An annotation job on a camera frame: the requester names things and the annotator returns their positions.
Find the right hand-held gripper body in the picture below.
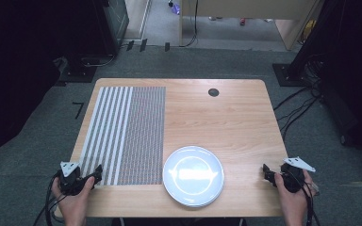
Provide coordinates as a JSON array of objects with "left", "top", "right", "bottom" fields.
[{"left": 280, "top": 156, "right": 317, "bottom": 194}]

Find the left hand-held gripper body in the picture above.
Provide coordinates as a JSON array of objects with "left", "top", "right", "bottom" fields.
[{"left": 58, "top": 161, "right": 90, "bottom": 197}]

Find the white plate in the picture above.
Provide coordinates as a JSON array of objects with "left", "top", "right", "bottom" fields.
[{"left": 162, "top": 145, "right": 225, "bottom": 208}]

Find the person's right hand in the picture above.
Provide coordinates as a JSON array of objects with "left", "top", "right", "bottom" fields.
[{"left": 273, "top": 169, "right": 317, "bottom": 226}]

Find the person's left hand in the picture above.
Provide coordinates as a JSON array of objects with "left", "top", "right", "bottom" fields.
[{"left": 51, "top": 176, "right": 96, "bottom": 226}]

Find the striped grey placemat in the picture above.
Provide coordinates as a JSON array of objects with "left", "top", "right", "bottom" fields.
[{"left": 78, "top": 86, "right": 167, "bottom": 186}]

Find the wooden table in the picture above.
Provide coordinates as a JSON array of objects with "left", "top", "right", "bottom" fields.
[{"left": 54, "top": 78, "right": 288, "bottom": 218}]

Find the black stand base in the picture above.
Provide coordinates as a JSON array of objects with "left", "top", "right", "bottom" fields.
[
  {"left": 58, "top": 55, "right": 99, "bottom": 84},
  {"left": 271, "top": 63, "right": 309, "bottom": 88}
]

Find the wooden cabinet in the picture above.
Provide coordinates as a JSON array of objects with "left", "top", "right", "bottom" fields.
[{"left": 178, "top": 0, "right": 322, "bottom": 52}]

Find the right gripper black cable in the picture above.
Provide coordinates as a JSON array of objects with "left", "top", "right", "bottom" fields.
[{"left": 289, "top": 171, "right": 321, "bottom": 226}]

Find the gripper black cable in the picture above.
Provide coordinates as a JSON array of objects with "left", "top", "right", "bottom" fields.
[
  {"left": 32, "top": 171, "right": 68, "bottom": 226},
  {"left": 289, "top": 171, "right": 321, "bottom": 226}
]

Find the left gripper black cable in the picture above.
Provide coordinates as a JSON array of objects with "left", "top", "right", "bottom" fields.
[{"left": 32, "top": 171, "right": 68, "bottom": 226}]

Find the bundle of black floor cables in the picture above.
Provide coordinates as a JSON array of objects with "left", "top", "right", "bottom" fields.
[{"left": 272, "top": 56, "right": 324, "bottom": 139}]

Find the black hanging cable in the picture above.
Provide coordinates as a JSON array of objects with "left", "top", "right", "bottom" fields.
[{"left": 179, "top": 0, "right": 200, "bottom": 49}]

